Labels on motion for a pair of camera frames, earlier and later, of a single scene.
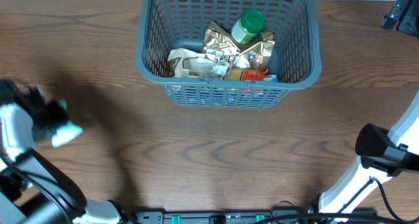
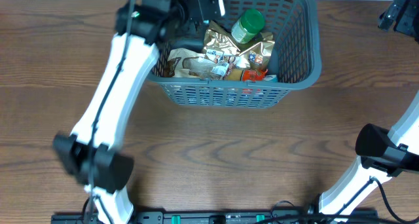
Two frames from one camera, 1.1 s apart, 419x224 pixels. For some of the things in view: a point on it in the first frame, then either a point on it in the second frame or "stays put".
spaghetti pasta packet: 245,74 stays put
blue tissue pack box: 223,95 -> 270,78
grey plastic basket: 171,19 stays put
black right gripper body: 397,13 stays put
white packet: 63,132 -> 221,4
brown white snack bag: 182,63 stays put
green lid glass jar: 245,29 stays put
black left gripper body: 55,114 -> 179,10
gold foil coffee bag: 257,52 stays put
